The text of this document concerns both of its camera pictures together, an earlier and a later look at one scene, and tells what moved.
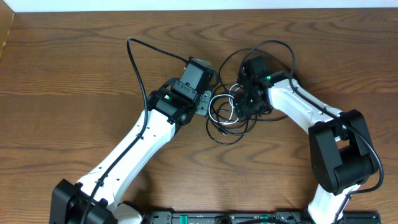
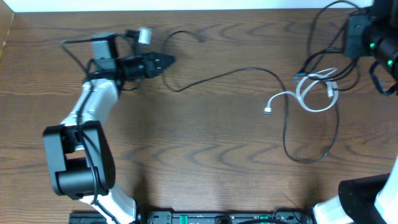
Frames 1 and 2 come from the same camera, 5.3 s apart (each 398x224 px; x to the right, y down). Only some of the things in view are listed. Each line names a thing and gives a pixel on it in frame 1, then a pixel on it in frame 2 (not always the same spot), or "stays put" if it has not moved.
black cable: (226, 124) -> (282, 76)
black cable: (255, 50) -> (310, 61)
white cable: (232, 106) -> (306, 82)
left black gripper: (204, 107) -> (147, 63)
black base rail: (255, 217) stays put
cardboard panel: (7, 17) stays put
